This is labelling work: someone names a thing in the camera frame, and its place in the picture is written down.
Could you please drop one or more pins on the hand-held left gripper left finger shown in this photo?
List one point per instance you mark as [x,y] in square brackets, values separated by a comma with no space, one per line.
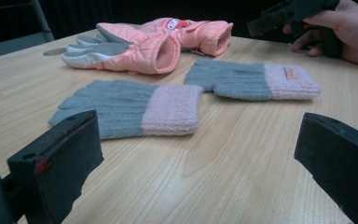
[59,161]

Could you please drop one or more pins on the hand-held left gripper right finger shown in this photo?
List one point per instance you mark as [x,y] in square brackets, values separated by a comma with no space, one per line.
[345,161]

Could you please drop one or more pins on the grey and pink knit glove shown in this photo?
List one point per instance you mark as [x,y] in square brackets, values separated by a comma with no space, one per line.
[245,79]
[121,105]

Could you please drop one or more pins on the grey round table grommet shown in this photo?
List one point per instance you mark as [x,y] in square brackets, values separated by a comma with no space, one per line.
[54,52]

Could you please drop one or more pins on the white metal desk frame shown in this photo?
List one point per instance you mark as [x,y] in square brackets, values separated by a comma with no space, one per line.
[42,21]

